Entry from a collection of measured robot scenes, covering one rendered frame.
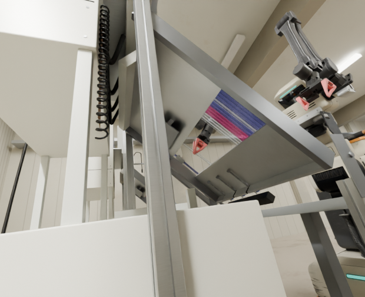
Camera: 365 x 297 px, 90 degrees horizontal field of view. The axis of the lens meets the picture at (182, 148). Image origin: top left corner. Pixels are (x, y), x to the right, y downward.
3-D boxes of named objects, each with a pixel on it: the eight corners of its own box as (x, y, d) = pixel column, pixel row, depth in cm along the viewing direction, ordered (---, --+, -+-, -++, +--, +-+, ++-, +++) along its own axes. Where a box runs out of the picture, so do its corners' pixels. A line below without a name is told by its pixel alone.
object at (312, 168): (217, 203, 109) (222, 193, 113) (325, 170, 52) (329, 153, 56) (215, 201, 109) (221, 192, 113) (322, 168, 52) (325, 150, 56)
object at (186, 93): (168, 163, 110) (172, 157, 112) (221, 88, 53) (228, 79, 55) (125, 129, 110) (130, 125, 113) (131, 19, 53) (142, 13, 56)
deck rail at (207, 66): (325, 170, 52) (328, 155, 55) (332, 168, 50) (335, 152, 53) (130, 19, 53) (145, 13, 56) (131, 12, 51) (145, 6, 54)
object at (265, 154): (218, 198, 110) (220, 194, 112) (323, 161, 53) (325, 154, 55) (193, 179, 111) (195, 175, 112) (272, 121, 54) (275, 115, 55)
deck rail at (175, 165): (215, 203, 111) (220, 195, 114) (217, 203, 109) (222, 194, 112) (124, 131, 112) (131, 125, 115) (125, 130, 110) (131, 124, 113)
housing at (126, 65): (129, 135, 109) (143, 121, 116) (135, 73, 67) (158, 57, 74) (118, 126, 109) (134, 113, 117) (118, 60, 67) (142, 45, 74)
